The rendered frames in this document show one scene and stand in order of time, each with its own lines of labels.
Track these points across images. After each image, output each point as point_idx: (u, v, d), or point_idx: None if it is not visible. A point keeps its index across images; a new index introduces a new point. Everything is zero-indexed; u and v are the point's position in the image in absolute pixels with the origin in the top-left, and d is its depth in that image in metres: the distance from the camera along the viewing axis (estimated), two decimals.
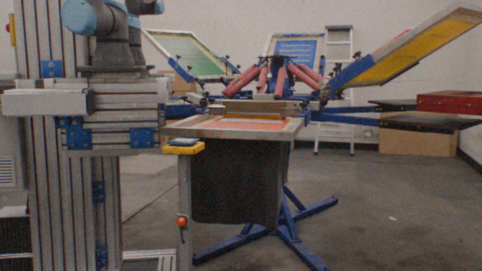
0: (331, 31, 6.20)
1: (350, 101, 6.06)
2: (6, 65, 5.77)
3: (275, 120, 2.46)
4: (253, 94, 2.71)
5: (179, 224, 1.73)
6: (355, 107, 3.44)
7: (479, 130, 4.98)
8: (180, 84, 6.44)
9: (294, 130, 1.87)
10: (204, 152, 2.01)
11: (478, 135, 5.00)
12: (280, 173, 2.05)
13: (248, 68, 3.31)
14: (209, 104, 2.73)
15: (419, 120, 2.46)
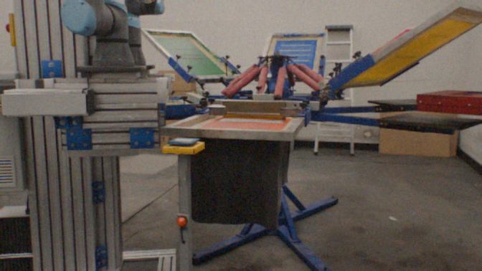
0: (331, 31, 6.20)
1: (350, 101, 6.06)
2: (6, 65, 5.77)
3: (275, 120, 2.46)
4: (253, 94, 2.71)
5: (179, 224, 1.73)
6: (355, 107, 3.44)
7: (479, 130, 4.98)
8: (180, 84, 6.44)
9: (294, 130, 1.87)
10: (204, 152, 2.01)
11: (478, 135, 5.00)
12: (280, 173, 2.05)
13: (248, 68, 3.31)
14: (209, 104, 2.73)
15: (419, 120, 2.46)
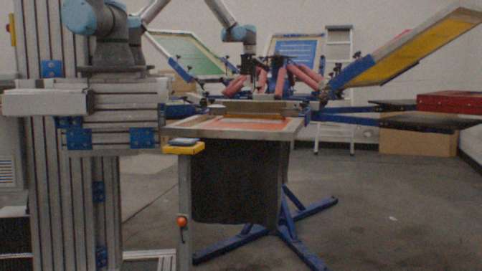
0: (331, 31, 6.20)
1: (350, 101, 6.06)
2: (6, 65, 5.77)
3: (275, 120, 2.46)
4: (253, 94, 2.71)
5: (179, 224, 1.73)
6: (355, 107, 3.44)
7: (479, 130, 4.98)
8: (180, 84, 6.44)
9: (294, 130, 1.87)
10: (204, 152, 2.01)
11: (478, 135, 5.00)
12: (280, 173, 2.05)
13: None
14: (209, 104, 2.73)
15: (419, 120, 2.46)
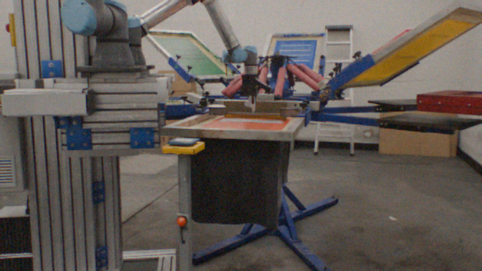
0: (331, 31, 6.20)
1: (350, 101, 6.06)
2: (6, 65, 5.77)
3: (275, 120, 2.46)
4: None
5: (179, 224, 1.73)
6: (355, 107, 3.44)
7: (479, 130, 4.98)
8: (180, 84, 6.44)
9: (294, 130, 1.87)
10: (204, 152, 2.01)
11: (478, 135, 5.00)
12: (280, 173, 2.05)
13: None
14: (209, 104, 2.73)
15: (419, 120, 2.46)
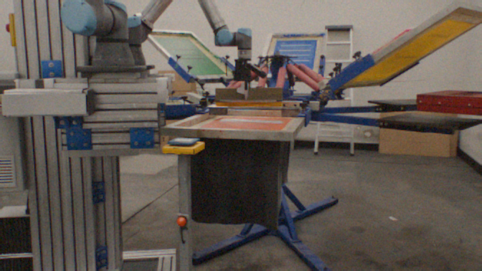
0: (331, 31, 6.20)
1: (350, 101, 6.06)
2: (6, 65, 5.77)
3: (275, 120, 2.46)
4: None
5: (179, 224, 1.73)
6: (355, 107, 3.44)
7: (479, 130, 4.98)
8: (180, 84, 6.44)
9: (294, 130, 1.87)
10: (204, 152, 2.01)
11: (478, 135, 5.00)
12: (280, 173, 2.05)
13: None
14: (209, 104, 2.73)
15: (419, 120, 2.46)
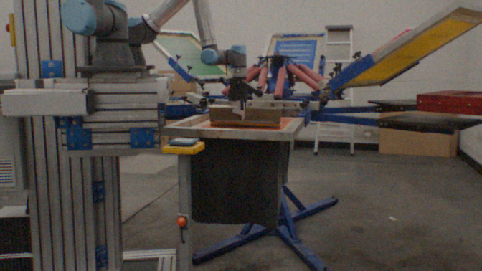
0: (331, 31, 6.20)
1: (350, 101, 6.06)
2: (6, 65, 5.77)
3: None
4: (253, 94, 2.71)
5: (179, 224, 1.73)
6: (355, 107, 3.44)
7: (479, 130, 4.98)
8: (180, 84, 6.44)
9: (294, 130, 1.87)
10: (204, 152, 2.01)
11: (478, 135, 5.00)
12: (280, 173, 2.05)
13: (248, 68, 3.31)
14: (209, 104, 2.73)
15: (419, 120, 2.46)
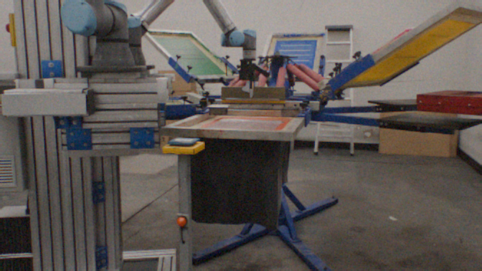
0: (331, 31, 6.20)
1: (350, 101, 6.06)
2: (6, 65, 5.77)
3: (275, 120, 2.46)
4: None
5: (179, 224, 1.73)
6: (355, 107, 3.44)
7: (479, 130, 4.98)
8: (180, 84, 6.44)
9: (294, 130, 1.87)
10: (204, 152, 2.01)
11: (478, 135, 5.00)
12: (280, 173, 2.05)
13: None
14: (209, 104, 2.73)
15: (419, 120, 2.46)
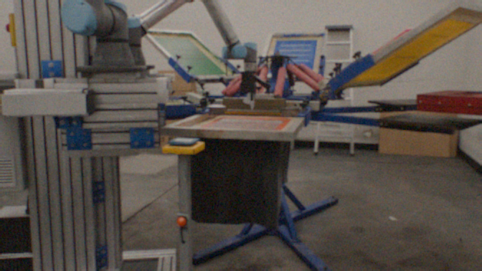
0: (331, 31, 6.20)
1: (350, 101, 6.06)
2: (6, 65, 5.77)
3: (275, 120, 2.46)
4: None
5: (179, 224, 1.73)
6: (355, 107, 3.44)
7: (479, 130, 4.98)
8: (180, 84, 6.44)
9: (294, 130, 1.87)
10: (204, 152, 2.01)
11: (478, 135, 5.00)
12: (280, 173, 2.05)
13: None
14: (209, 104, 2.73)
15: (419, 120, 2.46)
